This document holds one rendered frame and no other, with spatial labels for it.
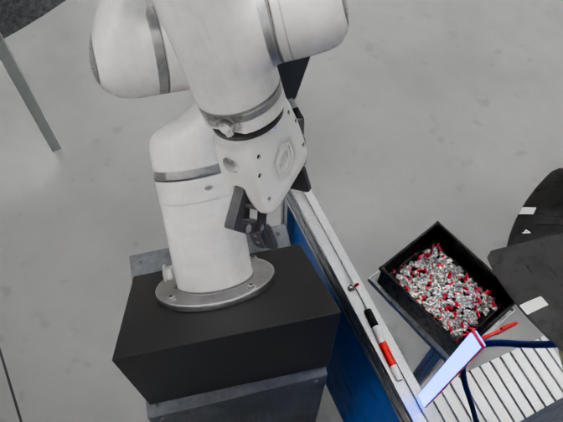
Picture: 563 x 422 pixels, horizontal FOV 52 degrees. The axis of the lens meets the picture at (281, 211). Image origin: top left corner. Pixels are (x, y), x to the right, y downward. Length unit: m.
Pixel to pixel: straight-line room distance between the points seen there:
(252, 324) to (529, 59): 2.36
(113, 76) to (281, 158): 0.30
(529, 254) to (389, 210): 1.38
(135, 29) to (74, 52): 2.12
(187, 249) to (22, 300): 1.44
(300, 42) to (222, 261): 0.44
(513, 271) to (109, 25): 0.64
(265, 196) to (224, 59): 0.16
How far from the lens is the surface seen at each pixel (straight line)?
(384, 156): 2.39
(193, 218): 0.82
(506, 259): 0.90
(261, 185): 0.58
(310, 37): 0.49
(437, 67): 2.77
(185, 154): 0.80
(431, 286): 1.17
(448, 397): 1.92
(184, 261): 0.86
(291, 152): 0.61
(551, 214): 1.16
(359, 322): 1.11
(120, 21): 0.79
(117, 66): 0.80
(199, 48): 0.49
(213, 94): 0.52
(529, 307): 0.84
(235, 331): 0.76
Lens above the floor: 1.88
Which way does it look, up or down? 59 degrees down
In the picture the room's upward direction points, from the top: straight up
